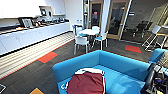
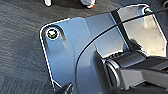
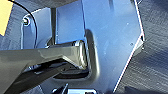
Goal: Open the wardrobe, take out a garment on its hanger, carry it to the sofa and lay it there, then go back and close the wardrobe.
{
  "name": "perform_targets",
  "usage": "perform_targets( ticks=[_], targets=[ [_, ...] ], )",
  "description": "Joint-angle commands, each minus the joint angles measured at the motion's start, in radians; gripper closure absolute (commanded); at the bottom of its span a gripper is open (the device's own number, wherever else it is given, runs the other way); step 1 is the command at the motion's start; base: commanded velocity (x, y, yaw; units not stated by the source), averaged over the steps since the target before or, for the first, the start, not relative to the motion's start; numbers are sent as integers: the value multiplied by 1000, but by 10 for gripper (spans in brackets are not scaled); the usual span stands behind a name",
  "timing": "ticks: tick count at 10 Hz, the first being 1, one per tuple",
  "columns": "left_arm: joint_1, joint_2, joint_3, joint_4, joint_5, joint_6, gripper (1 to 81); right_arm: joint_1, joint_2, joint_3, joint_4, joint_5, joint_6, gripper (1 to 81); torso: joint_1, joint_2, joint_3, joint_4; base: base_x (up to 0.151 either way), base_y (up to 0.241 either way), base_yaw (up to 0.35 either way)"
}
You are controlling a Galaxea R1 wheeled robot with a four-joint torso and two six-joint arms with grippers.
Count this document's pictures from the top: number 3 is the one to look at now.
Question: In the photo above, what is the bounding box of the grey robot torso limb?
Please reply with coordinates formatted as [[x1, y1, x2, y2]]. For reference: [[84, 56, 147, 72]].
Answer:
[[0, 39, 91, 94]]

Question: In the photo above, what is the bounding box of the thin black base cable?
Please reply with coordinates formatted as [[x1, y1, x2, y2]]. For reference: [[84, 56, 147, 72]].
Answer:
[[8, 0, 33, 25]]

